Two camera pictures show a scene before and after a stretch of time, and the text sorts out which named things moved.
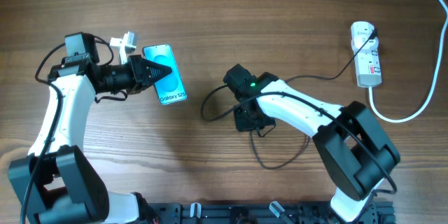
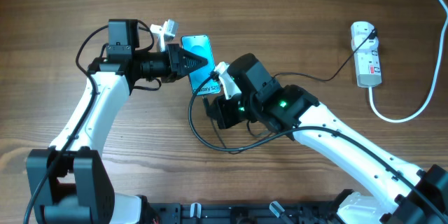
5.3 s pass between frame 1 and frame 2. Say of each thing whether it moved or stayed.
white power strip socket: stayed
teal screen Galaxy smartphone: moved
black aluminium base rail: stayed
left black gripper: moved
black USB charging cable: moved
